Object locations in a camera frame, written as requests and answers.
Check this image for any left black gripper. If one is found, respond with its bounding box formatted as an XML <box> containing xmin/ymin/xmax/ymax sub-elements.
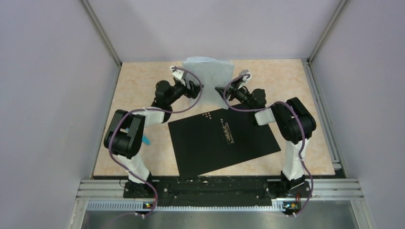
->
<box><xmin>167</xmin><ymin>77</ymin><xmax>203</xmax><ymax>105</ymax></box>

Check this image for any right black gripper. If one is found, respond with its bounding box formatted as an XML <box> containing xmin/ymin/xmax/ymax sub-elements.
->
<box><xmin>215</xmin><ymin>78</ymin><xmax>255</xmax><ymax>111</ymax></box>

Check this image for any paper sheet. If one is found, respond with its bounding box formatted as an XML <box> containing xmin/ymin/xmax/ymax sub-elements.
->
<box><xmin>182</xmin><ymin>56</ymin><xmax>234</xmax><ymax>109</ymax></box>

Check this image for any grey black folder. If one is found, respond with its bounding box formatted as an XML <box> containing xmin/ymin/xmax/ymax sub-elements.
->
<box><xmin>168</xmin><ymin>104</ymin><xmax>281</xmax><ymax>179</ymax></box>

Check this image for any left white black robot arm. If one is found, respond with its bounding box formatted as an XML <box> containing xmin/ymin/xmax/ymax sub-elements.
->
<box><xmin>104</xmin><ymin>80</ymin><xmax>204</xmax><ymax>197</ymax></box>

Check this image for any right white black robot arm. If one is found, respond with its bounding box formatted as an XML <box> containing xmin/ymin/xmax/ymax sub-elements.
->
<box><xmin>215</xmin><ymin>80</ymin><xmax>317</xmax><ymax>197</ymax></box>

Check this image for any cyan marker pen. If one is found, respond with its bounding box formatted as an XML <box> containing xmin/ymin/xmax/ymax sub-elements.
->
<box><xmin>142</xmin><ymin>135</ymin><xmax>151</xmax><ymax>146</ymax></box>

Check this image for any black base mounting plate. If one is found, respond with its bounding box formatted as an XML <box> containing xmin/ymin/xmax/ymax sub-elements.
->
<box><xmin>123</xmin><ymin>176</ymin><xmax>313</xmax><ymax>207</ymax></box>

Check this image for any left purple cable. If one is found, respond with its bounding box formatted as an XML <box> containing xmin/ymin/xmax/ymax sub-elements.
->
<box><xmin>108</xmin><ymin>66</ymin><xmax>204</xmax><ymax>219</ymax></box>

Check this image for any purple cable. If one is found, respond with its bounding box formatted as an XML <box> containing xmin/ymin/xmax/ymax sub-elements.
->
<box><xmin>108</xmin><ymin>66</ymin><xmax>204</xmax><ymax>219</ymax></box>
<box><xmin>223</xmin><ymin>74</ymin><xmax>314</xmax><ymax>219</ymax></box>

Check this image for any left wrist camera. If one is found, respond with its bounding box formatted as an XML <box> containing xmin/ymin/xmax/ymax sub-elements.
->
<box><xmin>170</xmin><ymin>66</ymin><xmax>186</xmax><ymax>85</ymax></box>

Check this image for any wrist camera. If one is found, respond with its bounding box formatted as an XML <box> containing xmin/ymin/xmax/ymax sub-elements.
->
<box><xmin>237</xmin><ymin>70</ymin><xmax>253</xmax><ymax>88</ymax></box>
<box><xmin>170</xmin><ymin>66</ymin><xmax>186</xmax><ymax>85</ymax></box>

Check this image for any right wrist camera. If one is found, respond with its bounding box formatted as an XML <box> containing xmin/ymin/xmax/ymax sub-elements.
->
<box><xmin>237</xmin><ymin>70</ymin><xmax>253</xmax><ymax>88</ymax></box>

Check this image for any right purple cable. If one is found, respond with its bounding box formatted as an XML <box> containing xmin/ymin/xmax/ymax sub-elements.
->
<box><xmin>223</xmin><ymin>74</ymin><xmax>314</xmax><ymax>219</ymax></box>

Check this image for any aluminium rail frame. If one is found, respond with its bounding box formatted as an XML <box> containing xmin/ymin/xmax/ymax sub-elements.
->
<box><xmin>69</xmin><ymin>177</ymin><xmax>375</xmax><ymax>229</ymax></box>

